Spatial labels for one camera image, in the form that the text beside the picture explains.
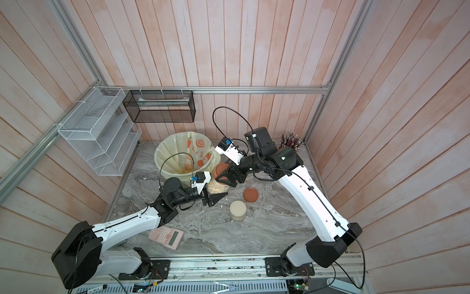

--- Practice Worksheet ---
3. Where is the oatmeal jar with brown lid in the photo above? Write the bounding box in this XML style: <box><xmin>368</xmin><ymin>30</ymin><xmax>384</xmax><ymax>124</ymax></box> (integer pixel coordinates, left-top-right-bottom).
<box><xmin>206</xmin><ymin>178</ymin><xmax>230</xmax><ymax>194</ymax></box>

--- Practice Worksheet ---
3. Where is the brown jar lid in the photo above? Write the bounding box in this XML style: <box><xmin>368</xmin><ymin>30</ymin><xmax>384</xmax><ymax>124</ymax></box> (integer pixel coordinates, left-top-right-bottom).
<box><xmin>243</xmin><ymin>187</ymin><xmax>259</xmax><ymax>203</ymax></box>
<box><xmin>212</xmin><ymin>162</ymin><xmax>230</xmax><ymax>183</ymax></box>

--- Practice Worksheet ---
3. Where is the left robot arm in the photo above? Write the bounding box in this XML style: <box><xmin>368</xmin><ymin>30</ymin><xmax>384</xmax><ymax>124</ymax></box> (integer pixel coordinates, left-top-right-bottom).
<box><xmin>51</xmin><ymin>178</ymin><xmax>227</xmax><ymax>290</ymax></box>

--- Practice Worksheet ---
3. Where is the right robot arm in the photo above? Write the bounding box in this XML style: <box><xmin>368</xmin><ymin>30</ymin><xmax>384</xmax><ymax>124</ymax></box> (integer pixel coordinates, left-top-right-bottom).
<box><xmin>215</xmin><ymin>127</ymin><xmax>362</xmax><ymax>276</ymax></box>

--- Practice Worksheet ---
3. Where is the oatmeal jar with cream lid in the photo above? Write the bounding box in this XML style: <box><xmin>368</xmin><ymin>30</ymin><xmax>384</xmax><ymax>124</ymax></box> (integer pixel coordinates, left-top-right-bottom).
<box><xmin>230</xmin><ymin>200</ymin><xmax>247</xmax><ymax>221</ymax></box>

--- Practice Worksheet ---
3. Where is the grey trash bin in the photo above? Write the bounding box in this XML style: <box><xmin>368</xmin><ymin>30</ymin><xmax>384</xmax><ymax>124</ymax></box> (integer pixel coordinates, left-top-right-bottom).
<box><xmin>166</xmin><ymin>173</ymin><xmax>193</xmax><ymax>181</ymax></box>

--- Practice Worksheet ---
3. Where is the bundle of pencils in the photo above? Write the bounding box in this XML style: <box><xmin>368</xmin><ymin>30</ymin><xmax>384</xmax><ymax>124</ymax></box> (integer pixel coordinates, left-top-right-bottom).
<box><xmin>279</xmin><ymin>132</ymin><xmax>304</xmax><ymax>151</ymax></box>

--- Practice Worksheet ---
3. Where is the pink calculator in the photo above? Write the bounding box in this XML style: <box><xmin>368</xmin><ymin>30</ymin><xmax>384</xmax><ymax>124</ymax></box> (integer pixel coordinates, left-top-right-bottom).
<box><xmin>149</xmin><ymin>226</ymin><xmax>184</xmax><ymax>250</ymax></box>

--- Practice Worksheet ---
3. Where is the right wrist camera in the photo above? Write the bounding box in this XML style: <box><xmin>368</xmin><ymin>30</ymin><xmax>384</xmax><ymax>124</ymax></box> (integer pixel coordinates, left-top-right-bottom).
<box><xmin>215</xmin><ymin>137</ymin><xmax>245</xmax><ymax>165</ymax></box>

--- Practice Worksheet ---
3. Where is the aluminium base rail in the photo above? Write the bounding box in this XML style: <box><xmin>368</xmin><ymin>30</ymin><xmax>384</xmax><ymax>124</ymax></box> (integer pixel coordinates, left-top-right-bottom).
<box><xmin>64</xmin><ymin>253</ymin><xmax>369</xmax><ymax>294</ymax></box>

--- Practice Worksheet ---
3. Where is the black wire mesh basket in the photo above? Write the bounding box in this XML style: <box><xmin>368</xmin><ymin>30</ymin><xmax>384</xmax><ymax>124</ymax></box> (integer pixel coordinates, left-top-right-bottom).
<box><xmin>123</xmin><ymin>89</ymin><xmax>196</xmax><ymax>123</ymax></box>

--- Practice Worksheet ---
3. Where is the white wire mesh shelf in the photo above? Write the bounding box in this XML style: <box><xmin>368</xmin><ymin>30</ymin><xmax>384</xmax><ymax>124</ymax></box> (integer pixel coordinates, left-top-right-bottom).
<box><xmin>58</xmin><ymin>87</ymin><xmax>142</xmax><ymax>176</ymax></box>

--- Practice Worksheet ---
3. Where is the horizontal aluminium frame bar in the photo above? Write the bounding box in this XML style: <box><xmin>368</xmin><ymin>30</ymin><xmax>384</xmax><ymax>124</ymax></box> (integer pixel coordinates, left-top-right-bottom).
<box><xmin>121</xmin><ymin>86</ymin><xmax>329</xmax><ymax>94</ymax></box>

